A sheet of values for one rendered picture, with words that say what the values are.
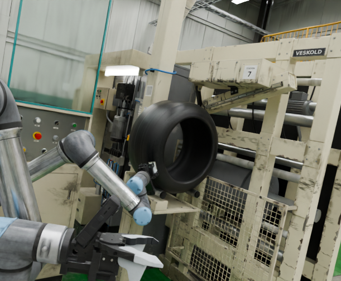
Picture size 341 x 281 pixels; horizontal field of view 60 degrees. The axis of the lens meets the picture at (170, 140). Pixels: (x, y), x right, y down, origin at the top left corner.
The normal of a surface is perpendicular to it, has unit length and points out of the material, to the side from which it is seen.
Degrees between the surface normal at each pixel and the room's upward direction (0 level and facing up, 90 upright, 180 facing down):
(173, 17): 90
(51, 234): 40
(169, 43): 90
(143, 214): 90
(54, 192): 90
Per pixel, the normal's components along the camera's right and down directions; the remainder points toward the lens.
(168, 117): 0.07, -0.41
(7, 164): 0.41, 0.01
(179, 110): 0.26, -0.56
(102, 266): 0.10, -0.05
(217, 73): -0.77, -0.11
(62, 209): 0.61, 0.17
